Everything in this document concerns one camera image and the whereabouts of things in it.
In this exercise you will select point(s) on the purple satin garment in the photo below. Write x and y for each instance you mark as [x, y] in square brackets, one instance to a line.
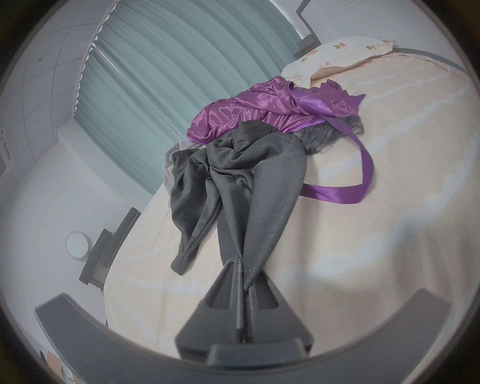
[240, 108]

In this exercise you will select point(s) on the grey garment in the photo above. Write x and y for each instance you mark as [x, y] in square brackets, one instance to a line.
[174, 165]

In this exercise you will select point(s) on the bed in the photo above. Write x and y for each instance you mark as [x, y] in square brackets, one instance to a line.
[375, 225]

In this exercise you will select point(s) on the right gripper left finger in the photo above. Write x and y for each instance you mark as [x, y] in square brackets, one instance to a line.
[221, 322]

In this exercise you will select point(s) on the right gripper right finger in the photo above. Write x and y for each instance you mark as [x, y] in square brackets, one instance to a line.
[273, 322]

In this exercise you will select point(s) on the white ceiling air vent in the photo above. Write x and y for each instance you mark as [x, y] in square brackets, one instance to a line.
[5, 150]

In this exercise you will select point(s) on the white printed pillow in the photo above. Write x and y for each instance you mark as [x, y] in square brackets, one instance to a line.
[337, 56]

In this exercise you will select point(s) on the grey bedside table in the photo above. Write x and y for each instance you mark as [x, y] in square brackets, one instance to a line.
[305, 44]

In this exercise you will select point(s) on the black lace garment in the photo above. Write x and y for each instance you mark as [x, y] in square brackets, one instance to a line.
[326, 135]

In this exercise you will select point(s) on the round white lamp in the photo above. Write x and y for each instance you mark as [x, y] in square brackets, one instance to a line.
[77, 245]

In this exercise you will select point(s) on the black T-shirt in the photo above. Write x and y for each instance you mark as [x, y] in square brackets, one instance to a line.
[232, 168]

